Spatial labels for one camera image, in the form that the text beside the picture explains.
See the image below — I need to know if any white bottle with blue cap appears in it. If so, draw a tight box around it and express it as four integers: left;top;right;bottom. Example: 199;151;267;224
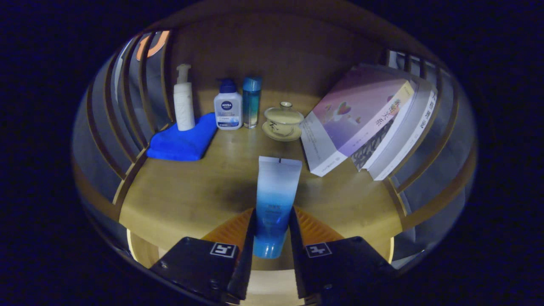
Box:
213;78;244;130

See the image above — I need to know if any purple cover book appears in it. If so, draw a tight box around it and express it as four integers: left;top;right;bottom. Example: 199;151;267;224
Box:
300;67;415;177

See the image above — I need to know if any blue gradient cosmetic tube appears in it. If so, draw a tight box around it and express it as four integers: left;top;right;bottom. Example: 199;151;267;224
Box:
253;156;303;259

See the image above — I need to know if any white pump bottle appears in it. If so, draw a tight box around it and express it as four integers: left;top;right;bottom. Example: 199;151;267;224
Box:
173;64;196;131

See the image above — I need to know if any brown wooden cabinet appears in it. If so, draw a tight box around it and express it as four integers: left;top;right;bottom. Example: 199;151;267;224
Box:
72;0;479;272

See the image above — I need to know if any patterned cover book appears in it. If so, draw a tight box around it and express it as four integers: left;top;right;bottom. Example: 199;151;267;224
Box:
351;81;425;171

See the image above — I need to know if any beige lidded tea cup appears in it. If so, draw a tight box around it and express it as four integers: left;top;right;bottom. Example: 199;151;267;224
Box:
262;102;305;142

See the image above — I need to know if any folded blue cloth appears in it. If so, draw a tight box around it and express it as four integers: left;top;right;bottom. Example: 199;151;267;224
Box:
147;112;218;162

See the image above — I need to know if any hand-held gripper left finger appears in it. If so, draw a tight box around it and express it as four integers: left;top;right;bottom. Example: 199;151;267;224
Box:
150;207;257;304

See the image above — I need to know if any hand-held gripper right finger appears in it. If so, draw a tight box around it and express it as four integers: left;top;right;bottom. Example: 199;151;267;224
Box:
289;206;398;304

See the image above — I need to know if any wooden countertop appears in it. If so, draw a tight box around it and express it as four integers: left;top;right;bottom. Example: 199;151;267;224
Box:
119;87;404;272

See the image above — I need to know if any white spine book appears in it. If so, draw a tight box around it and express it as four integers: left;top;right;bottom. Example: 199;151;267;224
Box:
368;74;438;181

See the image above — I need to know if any teal glass bottle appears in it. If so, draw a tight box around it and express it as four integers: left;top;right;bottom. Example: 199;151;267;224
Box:
243;76;262;129

